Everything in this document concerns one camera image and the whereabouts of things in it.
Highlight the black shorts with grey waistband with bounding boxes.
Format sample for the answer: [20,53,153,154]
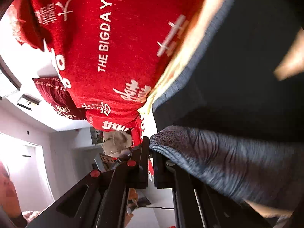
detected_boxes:
[149,0,304,211]

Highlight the beige garment on shelf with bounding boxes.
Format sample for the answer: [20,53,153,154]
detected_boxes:
[102,131,132,158]

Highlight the dark red printed pillow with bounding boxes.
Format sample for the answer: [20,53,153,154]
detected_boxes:
[33,77,86,120]

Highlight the red blanket with white lettering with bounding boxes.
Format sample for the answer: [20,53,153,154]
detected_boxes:
[12,0,203,148]

